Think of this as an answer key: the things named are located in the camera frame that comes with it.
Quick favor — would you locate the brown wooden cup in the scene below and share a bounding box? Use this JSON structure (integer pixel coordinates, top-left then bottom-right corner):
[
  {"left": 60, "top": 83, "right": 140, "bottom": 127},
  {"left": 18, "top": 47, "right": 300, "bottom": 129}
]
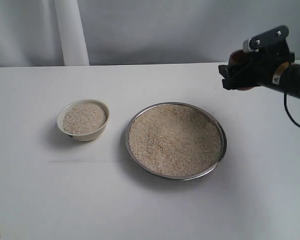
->
[{"left": 227, "top": 49, "right": 253, "bottom": 92}]

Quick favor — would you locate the rice in white bowl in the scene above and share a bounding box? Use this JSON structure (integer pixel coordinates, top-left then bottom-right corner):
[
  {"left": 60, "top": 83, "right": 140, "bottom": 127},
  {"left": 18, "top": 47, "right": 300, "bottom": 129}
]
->
[{"left": 63, "top": 102, "right": 107, "bottom": 135}]

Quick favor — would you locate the white backdrop curtain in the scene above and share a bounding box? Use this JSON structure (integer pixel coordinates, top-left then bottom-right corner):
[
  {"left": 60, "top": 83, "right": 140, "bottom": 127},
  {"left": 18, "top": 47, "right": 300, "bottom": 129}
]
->
[{"left": 0, "top": 0, "right": 300, "bottom": 67}]

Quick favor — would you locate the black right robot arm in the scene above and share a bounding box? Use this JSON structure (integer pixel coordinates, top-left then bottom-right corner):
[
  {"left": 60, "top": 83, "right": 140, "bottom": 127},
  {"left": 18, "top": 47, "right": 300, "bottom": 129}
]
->
[{"left": 218, "top": 40, "right": 300, "bottom": 99}]

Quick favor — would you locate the round steel tray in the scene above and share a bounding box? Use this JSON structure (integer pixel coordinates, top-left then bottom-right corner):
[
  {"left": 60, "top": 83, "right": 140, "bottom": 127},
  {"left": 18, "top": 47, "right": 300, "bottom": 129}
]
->
[{"left": 125, "top": 101, "right": 228, "bottom": 181}]

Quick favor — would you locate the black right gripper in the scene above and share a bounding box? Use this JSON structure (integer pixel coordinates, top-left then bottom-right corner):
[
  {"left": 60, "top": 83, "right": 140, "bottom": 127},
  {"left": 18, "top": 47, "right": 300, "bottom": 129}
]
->
[{"left": 218, "top": 38, "right": 295, "bottom": 91}]

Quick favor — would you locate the rice in steel tray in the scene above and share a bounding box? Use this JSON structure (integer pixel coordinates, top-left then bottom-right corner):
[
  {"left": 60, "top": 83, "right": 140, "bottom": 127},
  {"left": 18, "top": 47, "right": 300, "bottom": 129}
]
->
[{"left": 128, "top": 103, "right": 222, "bottom": 177}]

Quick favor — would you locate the white ceramic bowl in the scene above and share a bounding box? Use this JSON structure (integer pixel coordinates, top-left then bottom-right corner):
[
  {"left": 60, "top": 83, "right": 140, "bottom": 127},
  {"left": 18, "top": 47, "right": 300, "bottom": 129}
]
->
[{"left": 56, "top": 99, "right": 109, "bottom": 142}]

